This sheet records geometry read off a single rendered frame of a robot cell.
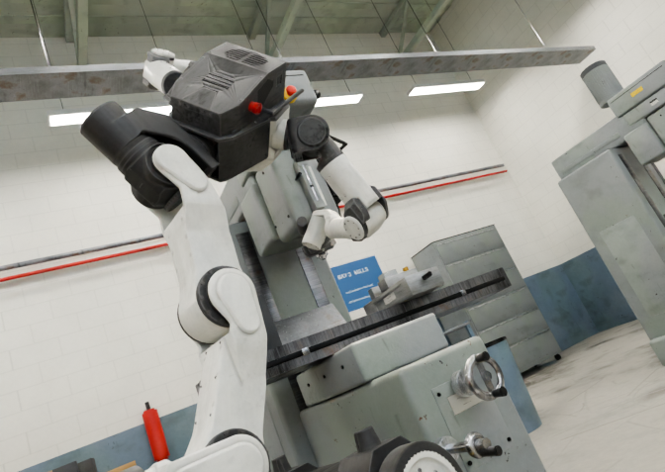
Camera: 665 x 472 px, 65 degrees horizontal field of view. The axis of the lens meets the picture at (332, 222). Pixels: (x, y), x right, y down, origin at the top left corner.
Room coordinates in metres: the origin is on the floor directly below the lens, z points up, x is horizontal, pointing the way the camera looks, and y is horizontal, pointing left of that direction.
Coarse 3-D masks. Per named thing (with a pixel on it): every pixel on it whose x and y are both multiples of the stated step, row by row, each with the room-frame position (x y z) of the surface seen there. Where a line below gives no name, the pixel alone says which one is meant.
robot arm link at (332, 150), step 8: (328, 144) 1.34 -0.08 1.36; (336, 144) 1.37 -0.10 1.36; (304, 152) 1.38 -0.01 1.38; (312, 152) 1.35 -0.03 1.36; (320, 152) 1.34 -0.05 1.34; (328, 152) 1.34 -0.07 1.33; (336, 152) 1.35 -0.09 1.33; (320, 160) 1.35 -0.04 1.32; (328, 160) 1.34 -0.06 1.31; (320, 168) 1.36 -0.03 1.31
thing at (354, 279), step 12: (348, 264) 6.86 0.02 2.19; (360, 264) 6.95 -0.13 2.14; (372, 264) 7.05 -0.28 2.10; (336, 276) 6.73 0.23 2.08; (348, 276) 6.82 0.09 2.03; (360, 276) 6.91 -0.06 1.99; (372, 276) 7.01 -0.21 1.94; (348, 288) 6.78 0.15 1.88; (360, 288) 6.87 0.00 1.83; (348, 300) 6.75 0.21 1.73; (360, 300) 6.84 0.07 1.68; (348, 312) 6.71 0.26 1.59
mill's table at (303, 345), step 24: (456, 288) 2.00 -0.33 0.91; (480, 288) 2.05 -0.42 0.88; (504, 288) 2.14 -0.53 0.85; (384, 312) 1.82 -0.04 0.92; (408, 312) 1.86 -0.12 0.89; (432, 312) 1.92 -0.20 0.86; (312, 336) 1.66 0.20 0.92; (336, 336) 1.71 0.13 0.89; (360, 336) 1.75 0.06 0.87; (288, 360) 1.61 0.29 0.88; (312, 360) 1.65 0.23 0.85
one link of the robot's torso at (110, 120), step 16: (96, 112) 1.02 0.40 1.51; (112, 112) 1.03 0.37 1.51; (128, 112) 1.05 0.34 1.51; (144, 112) 1.08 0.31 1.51; (80, 128) 1.04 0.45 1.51; (96, 128) 1.03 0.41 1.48; (112, 128) 1.03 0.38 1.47; (128, 128) 1.05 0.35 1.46; (144, 128) 1.07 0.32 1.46; (160, 128) 1.10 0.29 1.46; (176, 128) 1.13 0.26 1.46; (96, 144) 1.06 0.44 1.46; (112, 144) 1.05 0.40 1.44; (128, 144) 1.05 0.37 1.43; (176, 144) 1.18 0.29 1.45; (192, 144) 1.15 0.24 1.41; (112, 160) 1.08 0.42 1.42; (208, 160) 1.17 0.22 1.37; (208, 176) 1.21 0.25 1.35
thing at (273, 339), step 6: (258, 300) 1.66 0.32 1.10; (264, 300) 1.67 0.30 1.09; (264, 306) 1.67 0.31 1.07; (264, 312) 1.66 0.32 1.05; (264, 318) 1.66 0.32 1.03; (270, 318) 1.67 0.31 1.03; (264, 324) 1.66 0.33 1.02; (270, 324) 1.67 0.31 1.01; (270, 330) 1.66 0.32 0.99; (276, 330) 1.67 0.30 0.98; (270, 336) 1.66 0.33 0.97; (276, 336) 1.67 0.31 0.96; (270, 342) 1.66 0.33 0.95; (276, 342) 1.66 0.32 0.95; (270, 348) 1.65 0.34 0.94
